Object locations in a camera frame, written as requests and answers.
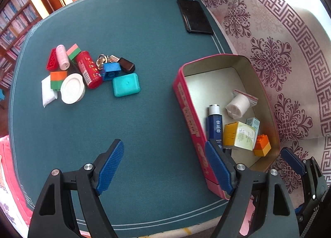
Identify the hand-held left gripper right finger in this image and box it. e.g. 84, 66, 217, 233
204, 139, 300, 238

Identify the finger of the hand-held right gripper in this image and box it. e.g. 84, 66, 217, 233
281, 147, 324, 197

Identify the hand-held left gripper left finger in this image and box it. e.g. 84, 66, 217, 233
27, 139, 125, 238

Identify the yellow and orange toy brick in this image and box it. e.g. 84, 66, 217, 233
253, 135, 272, 157

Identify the yellow small box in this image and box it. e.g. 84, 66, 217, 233
223, 121, 256, 151

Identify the navy blue bottle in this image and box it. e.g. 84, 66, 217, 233
206, 104, 224, 150

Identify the light blue medicine box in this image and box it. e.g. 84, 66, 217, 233
246, 117, 260, 137

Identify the red tin box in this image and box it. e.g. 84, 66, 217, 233
173, 54, 281, 200

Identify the white roll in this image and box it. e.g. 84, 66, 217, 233
224, 89, 258, 119

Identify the teal plastic case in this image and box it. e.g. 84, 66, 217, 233
112, 73, 141, 97

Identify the white round lid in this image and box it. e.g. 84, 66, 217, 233
60, 73, 86, 104

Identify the white packet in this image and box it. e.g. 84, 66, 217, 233
41, 75, 59, 108

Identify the blue toy brick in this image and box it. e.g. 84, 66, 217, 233
100, 63, 122, 81

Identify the red can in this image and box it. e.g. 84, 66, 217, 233
76, 51, 103, 89

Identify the orange and green toy brick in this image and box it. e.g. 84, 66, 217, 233
50, 71, 68, 91

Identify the green felt desktop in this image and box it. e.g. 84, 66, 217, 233
8, 0, 249, 231

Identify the red patterned cloth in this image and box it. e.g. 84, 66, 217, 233
0, 135, 35, 233

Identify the patterned white tablecloth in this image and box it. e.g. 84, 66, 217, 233
119, 0, 331, 238

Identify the pink hair roller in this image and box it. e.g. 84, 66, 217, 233
56, 44, 70, 71

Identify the green and pink toy brick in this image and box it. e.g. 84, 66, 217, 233
66, 43, 82, 64

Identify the red toy brick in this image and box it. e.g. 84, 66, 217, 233
46, 48, 61, 71

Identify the black smartphone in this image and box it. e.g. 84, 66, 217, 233
177, 0, 214, 35

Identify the wooden bookshelf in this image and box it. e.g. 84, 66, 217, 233
0, 0, 44, 91

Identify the gold key ring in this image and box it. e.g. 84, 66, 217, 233
96, 54, 114, 71

